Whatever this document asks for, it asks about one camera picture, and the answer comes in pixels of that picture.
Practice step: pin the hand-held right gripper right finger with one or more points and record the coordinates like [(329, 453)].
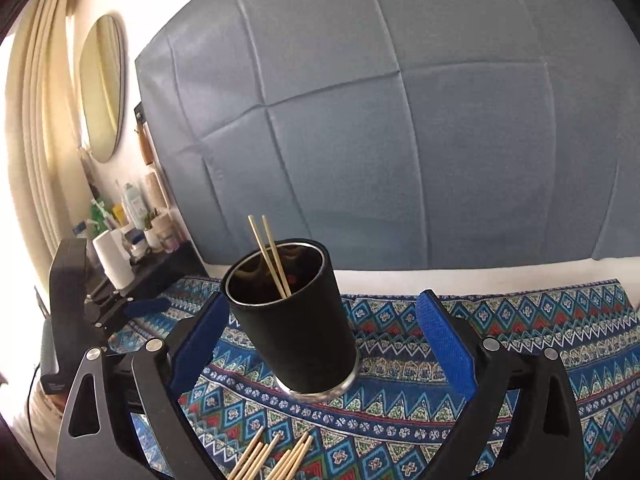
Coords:
[(445, 345)]

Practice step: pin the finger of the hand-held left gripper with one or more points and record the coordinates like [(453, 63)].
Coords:
[(147, 306)]

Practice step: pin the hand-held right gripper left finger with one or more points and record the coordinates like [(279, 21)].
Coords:
[(200, 345)]

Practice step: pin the black utensil cup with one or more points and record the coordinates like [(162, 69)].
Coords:
[(295, 340)]

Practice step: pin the slim wooden chopstick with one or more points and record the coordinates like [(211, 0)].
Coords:
[(267, 259), (276, 256)]

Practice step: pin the pile of wooden chopsticks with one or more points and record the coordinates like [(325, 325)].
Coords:
[(295, 460)]

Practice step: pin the person's left forearm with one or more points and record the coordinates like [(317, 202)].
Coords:
[(40, 430)]

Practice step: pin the black side shelf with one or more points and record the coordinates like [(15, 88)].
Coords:
[(160, 267)]

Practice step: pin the white paper towel roll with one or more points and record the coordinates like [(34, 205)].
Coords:
[(114, 260)]

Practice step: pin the small white jar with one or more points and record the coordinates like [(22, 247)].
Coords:
[(138, 249)]

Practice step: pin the white pot with cactus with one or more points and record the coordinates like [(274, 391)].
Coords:
[(151, 237)]

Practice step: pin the pink jar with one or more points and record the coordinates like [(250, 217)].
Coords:
[(166, 235)]

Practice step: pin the green spray bottle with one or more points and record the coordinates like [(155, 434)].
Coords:
[(100, 215)]

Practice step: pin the yellow bottle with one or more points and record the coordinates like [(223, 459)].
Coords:
[(118, 215)]

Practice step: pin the white lotion bottle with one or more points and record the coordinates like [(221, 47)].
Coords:
[(133, 205)]

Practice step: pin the wooden paddle hairbrush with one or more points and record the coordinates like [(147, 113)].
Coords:
[(155, 190)]

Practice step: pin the blue patterned cloth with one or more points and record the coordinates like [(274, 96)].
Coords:
[(360, 435)]

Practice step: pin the cream curtain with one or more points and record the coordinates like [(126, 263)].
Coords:
[(35, 125)]

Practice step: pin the grey-blue padded headboard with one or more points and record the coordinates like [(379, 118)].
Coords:
[(375, 110)]

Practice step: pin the oval wall mirror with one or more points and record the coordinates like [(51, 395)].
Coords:
[(102, 90)]

